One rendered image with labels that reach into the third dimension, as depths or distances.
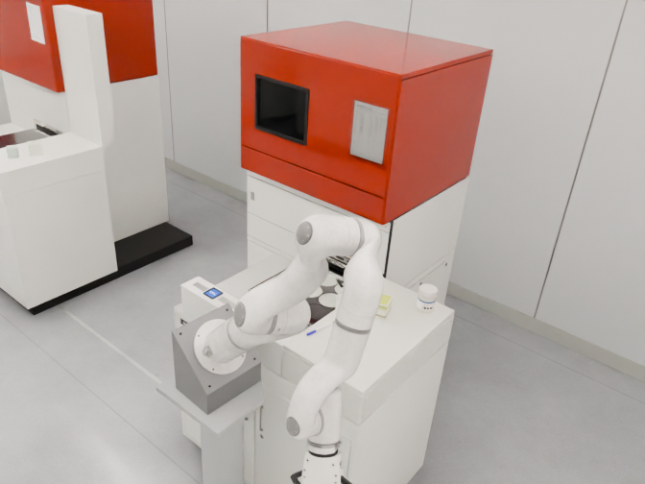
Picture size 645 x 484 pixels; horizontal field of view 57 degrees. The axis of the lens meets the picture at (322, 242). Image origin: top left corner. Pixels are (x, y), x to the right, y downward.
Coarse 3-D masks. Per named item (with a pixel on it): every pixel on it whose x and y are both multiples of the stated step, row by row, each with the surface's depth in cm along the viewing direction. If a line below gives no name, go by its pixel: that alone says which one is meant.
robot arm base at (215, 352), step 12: (204, 324) 201; (216, 324) 203; (204, 336) 199; (216, 336) 190; (204, 348) 196; (216, 348) 191; (228, 348) 186; (204, 360) 195; (216, 360) 196; (228, 360) 196; (240, 360) 203; (216, 372) 196; (228, 372) 199
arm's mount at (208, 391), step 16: (224, 304) 209; (208, 320) 203; (176, 336) 194; (192, 336) 198; (176, 352) 198; (192, 352) 195; (256, 352) 208; (176, 368) 201; (192, 368) 193; (240, 368) 202; (256, 368) 208; (176, 384) 206; (192, 384) 197; (208, 384) 194; (224, 384) 197; (240, 384) 204; (192, 400) 201; (208, 400) 194; (224, 400) 201
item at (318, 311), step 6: (336, 276) 262; (342, 282) 257; (324, 288) 253; (330, 288) 253; (336, 294) 249; (306, 300) 244; (312, 300) 245; (318, 300) 245; (312, 306) 241; (318, 306) 241; (324, 306) 241; (312, 312) 237; (318, 312) 237; (324, 312) 238; (330, 312) 238; (312, 318) 234; (318, 318) 234
